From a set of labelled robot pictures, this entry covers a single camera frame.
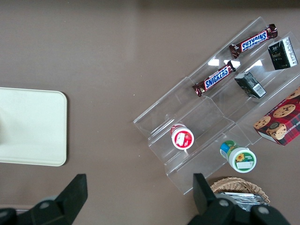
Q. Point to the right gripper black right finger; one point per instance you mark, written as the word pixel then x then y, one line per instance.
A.
pixel 211 208

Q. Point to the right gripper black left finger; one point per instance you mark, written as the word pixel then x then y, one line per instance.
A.
pixel 61 208

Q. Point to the aluminium foil tray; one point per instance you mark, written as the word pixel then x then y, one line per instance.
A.
pixel 243 197

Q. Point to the light wicker basket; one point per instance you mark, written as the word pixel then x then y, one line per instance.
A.
pixel 236 184

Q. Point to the beige plastic tray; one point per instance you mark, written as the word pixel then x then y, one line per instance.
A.
pixel 35 127

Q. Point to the green lid yogurt cup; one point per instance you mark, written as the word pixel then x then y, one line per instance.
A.
pixel 241 160

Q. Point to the red lid yogurt cup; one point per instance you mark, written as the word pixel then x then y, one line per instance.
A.
pixel 182 139

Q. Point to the clear acrylic stepped stand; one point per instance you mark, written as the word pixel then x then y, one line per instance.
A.
pixel 199 112

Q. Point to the red tartan cookie box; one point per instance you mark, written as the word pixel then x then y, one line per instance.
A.
pixel 281 124

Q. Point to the dark green small carton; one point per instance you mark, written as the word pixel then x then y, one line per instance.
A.
pixel 249 84

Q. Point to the brown Snickers bar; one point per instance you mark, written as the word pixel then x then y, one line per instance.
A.
pixel 254 41
pixel 215 78

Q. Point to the black carton with white side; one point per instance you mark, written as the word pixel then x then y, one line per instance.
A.
pixel 281 55

